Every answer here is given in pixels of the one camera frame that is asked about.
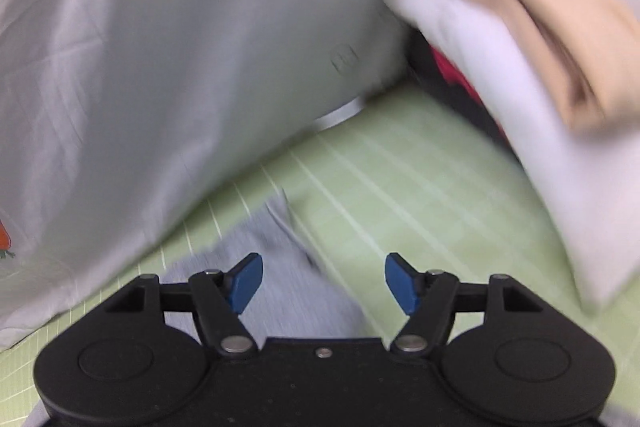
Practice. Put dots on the green grid mat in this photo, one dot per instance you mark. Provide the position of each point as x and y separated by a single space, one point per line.
407 175

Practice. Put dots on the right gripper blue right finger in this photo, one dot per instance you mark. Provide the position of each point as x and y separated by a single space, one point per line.
428 299

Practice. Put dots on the grey sweatpants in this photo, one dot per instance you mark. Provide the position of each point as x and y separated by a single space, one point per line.
295 298

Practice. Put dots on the white folded garment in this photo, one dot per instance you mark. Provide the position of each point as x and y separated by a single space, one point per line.
588 183

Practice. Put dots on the beige folded garment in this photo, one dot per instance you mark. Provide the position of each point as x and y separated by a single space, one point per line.
585 53

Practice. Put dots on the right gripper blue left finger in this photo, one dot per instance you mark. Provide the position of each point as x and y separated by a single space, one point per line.
219 298

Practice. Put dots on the black and red garment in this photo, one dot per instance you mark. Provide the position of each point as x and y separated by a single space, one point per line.
438 77

